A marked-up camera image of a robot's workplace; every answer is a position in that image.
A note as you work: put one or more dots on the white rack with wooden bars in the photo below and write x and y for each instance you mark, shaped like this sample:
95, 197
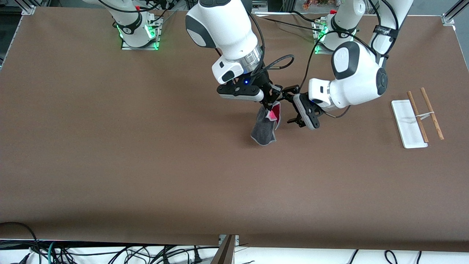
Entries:
410, 128

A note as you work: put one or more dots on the orange object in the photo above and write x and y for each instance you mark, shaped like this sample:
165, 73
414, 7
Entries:
315, 4

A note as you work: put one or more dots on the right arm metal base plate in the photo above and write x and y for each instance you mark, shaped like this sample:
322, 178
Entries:
126, 47

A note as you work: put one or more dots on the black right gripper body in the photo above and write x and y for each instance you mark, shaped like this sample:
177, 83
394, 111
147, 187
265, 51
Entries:
266, 85

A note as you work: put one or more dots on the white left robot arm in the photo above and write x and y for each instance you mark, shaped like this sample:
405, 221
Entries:
359, 80

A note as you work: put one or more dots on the metal post with wooden side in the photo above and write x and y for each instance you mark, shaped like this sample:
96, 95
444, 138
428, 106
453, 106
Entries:
225, 253

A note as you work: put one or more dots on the grey and pink towel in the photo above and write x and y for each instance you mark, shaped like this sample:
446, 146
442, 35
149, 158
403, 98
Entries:
263, 130

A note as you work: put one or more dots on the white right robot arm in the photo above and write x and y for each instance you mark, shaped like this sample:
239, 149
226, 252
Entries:
227, 29

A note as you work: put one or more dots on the aluminium frame corner bracket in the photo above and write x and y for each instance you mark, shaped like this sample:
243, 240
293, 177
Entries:
29, 8
452, 16

